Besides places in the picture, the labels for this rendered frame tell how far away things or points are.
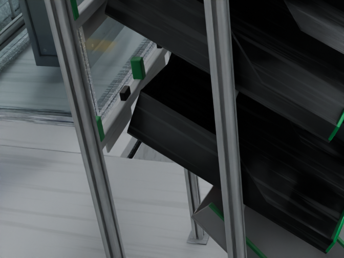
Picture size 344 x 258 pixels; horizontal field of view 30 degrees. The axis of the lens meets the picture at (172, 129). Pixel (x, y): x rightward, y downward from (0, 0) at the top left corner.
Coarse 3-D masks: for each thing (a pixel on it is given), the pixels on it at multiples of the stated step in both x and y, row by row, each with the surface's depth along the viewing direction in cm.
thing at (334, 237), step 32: (192, 64) 85; (160, 96) 84; (192, 96) 87; (128, 128) 79; (160, 128) 77; (192, 128) 74; (256, 128) 86; (288, 128) 84; (192, 160) 77; (256, 160) 82; (288, 160) 84; (320, 160) 84; (256, 192) 75; (288, 192) 80; (320, 192) 81; (288, 224) 75; (320, 224) 78
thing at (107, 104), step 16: (80, 32) 151; (80, 48) 152; (144, 48) 192; (128, 80) 181; (112, 96) 171; (0, 112) 171; (16, 112) 169; (32, 112) 168; (48, 112) 168; (96, 112) 163
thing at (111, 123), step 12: (84, 0) 73; (96, 0) 74; (84, 12) 71; (156, 48) 97; (156, 60) 94; (132, 84) 88; (144, 84) 90; (132, 96) 86; (120, 108) 83; (108, 120) 81; (120, 120) 83; (108, 132) 80
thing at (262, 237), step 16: (208, 192) 87; (208, 208) 81; (208, 224) 82; (224, 224) 81; (256, 224) 89; (272, 224) 90; (224, 240) 83; (256, 240) 87; (272, 240) 89; (288, 240) 91; (256, 256) 81; (272, 256) 88; (288, 256) 89; (304, 256) 91; (320, 256) 93; (336, 256) 93
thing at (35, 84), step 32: (0, 0) 152; (32, 0) 149; (0, 32) 157; (32, 32) 154; (96, 32) 162; (128, 32) 182; (0, 64) 163; (32, 64) 160; (96, 64) 164; (128, 64) 184; (0, 96) 169; (32, 96) 166; (64, 96) 163; (96, 96) 165
